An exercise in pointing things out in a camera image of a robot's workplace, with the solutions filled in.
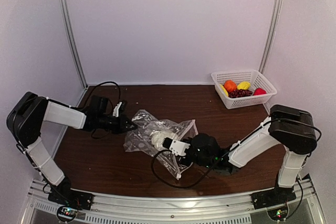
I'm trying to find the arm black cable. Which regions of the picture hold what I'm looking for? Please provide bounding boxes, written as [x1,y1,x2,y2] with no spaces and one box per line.
[151,149,232,188]
[76,81,121,112]

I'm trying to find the right aluminium wall post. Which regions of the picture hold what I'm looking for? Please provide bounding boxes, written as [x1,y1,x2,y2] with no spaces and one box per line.
[259,0,284,73]

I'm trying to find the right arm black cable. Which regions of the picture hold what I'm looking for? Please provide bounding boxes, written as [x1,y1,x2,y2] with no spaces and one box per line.
[151,149,232,188]

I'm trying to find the yellow fake banana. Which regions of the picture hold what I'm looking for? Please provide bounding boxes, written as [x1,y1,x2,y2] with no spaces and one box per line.
[219,84,229,97]

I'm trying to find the clear zip top bag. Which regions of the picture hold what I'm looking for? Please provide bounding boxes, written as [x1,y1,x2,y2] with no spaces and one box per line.
[123,108,198,180]

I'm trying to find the left aluminium wall post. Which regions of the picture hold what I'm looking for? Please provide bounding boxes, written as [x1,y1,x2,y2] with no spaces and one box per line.
[60,0,87,88]

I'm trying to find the aluminium wall post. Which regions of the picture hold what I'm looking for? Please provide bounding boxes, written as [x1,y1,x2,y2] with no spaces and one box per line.
[60,0,87,88]
[259,0,284,73]

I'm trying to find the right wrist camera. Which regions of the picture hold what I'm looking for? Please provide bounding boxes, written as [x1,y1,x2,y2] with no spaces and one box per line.
[162,137,191,156]

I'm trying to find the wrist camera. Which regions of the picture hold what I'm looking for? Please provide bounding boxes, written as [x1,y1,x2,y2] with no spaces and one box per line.
[162,137,191,156]
[112,100,128,118]

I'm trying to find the purple fake grapes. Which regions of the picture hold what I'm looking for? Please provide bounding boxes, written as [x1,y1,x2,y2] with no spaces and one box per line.
[228,89,253,98]

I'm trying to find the white plastic basket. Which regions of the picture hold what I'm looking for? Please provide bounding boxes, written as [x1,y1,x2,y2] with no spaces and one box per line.
[211,70,277,109]

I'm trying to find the aluminium front rail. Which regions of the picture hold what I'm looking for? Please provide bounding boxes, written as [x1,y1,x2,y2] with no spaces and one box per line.
[19,179,326,223]

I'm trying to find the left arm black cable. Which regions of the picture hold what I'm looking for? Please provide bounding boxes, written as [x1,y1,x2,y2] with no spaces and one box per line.
[76,81,121,112]

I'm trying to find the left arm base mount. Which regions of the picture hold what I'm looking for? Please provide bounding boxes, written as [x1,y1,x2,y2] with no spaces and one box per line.
[48,186,93,210]

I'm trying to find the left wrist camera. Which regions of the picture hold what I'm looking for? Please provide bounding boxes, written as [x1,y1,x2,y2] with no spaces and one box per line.
[112,100,128,118]

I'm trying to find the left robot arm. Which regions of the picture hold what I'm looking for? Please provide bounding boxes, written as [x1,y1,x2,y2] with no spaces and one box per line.
[6,92,137,205]

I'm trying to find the white fake garlic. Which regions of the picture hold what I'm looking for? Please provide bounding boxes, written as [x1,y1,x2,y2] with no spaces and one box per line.
[151,130,179,151]

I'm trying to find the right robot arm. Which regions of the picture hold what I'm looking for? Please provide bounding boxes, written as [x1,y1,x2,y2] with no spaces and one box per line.
[171,104,321,204]

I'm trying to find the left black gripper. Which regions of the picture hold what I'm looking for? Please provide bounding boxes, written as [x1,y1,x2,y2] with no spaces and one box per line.
[97,113,137,134]

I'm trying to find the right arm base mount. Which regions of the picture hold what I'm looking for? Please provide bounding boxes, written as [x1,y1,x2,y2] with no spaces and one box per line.
[251,188,297,209]

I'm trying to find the orange fake fruit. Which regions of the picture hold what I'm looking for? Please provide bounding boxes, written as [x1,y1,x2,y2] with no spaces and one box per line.
[224,80,237,93]

